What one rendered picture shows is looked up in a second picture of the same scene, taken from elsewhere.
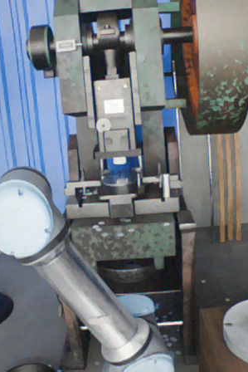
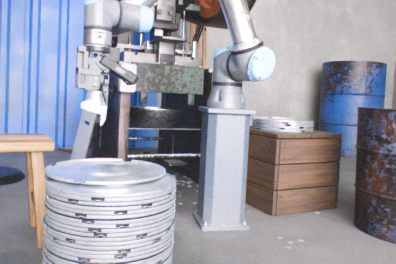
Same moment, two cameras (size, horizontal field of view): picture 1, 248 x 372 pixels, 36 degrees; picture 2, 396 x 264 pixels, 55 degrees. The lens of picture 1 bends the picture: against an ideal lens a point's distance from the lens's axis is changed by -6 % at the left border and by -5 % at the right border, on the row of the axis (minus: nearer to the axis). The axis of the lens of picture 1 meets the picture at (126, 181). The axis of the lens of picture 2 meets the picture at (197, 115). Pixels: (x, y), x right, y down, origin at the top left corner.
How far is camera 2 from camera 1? 1.16 m
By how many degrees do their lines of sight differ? 29
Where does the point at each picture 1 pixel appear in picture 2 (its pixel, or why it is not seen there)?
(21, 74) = not seen: outside the picture
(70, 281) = not seen: outside the picture
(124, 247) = (170, 82)
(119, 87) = not seen: outside the picture
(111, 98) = not seen: outside the picture
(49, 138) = (48, 53)
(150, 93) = not seen: outside the picture
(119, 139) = (167, 12)
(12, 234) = not seen: outside the picture
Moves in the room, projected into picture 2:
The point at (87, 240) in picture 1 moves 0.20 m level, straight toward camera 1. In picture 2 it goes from (144, 73) to (162, 72)
